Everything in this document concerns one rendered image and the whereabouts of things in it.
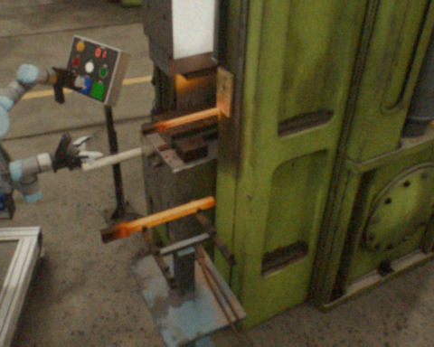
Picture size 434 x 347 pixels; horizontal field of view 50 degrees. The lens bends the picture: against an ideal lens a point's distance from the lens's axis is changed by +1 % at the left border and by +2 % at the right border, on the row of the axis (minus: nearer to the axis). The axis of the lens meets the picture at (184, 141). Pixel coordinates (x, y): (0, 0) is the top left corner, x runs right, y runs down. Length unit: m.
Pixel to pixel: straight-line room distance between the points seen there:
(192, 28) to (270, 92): 0.39
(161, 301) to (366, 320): 1.27
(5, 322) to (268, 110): 1.54
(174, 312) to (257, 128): 0.71
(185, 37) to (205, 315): 1.00
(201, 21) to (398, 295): 1.83
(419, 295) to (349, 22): 1.66
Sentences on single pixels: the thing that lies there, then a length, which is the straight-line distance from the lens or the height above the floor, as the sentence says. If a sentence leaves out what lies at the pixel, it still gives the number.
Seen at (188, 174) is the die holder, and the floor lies 0.87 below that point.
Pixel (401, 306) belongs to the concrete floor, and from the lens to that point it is 2.81.
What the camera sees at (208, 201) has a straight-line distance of 1.71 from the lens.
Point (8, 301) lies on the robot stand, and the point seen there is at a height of 0.23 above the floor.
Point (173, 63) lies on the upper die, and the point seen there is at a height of 1.32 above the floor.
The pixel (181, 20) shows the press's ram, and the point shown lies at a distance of 1.74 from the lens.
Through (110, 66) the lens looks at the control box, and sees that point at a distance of 2.33.
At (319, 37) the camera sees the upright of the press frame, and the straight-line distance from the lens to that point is 1.74.
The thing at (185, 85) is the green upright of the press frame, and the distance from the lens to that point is 2.24.
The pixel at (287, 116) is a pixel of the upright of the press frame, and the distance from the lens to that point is 1.80.
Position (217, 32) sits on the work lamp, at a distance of 1.66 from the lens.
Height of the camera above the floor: 2.09
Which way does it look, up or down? 34 degrees down
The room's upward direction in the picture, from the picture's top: 1 degrees counter-clockwise
